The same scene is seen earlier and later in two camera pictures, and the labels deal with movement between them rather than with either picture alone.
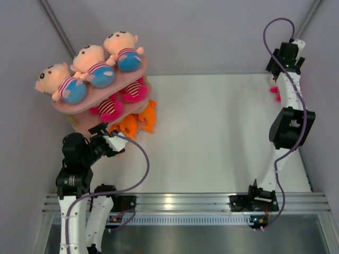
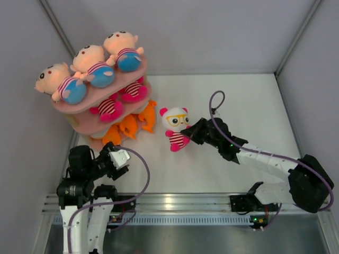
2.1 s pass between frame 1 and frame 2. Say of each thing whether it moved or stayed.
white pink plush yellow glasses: moved
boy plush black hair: stayed
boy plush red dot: stayed
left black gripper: moved
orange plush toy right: stayed
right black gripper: moved
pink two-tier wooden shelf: stayed
